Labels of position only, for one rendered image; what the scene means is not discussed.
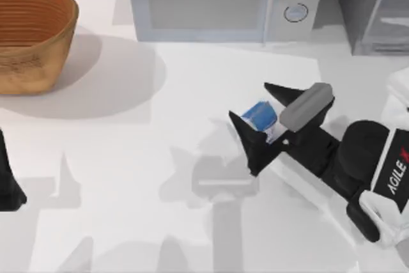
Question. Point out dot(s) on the pale microwave oven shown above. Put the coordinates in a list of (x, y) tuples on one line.
[(319, 4)]

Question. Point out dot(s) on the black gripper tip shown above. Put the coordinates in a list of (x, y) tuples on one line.
[(8, 183)]

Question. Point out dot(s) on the pale grey rounded box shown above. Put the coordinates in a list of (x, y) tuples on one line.
[(306, 106)]

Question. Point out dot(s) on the pale microwave door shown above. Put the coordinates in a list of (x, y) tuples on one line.
[(198, 1)]

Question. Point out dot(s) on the round microwave knob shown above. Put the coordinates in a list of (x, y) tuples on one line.
[(296, 12)]

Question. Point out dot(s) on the grey cabinet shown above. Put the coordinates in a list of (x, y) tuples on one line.
[(367, 14)]

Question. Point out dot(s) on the brown woven basket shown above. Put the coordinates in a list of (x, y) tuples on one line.
[(38, 59)]

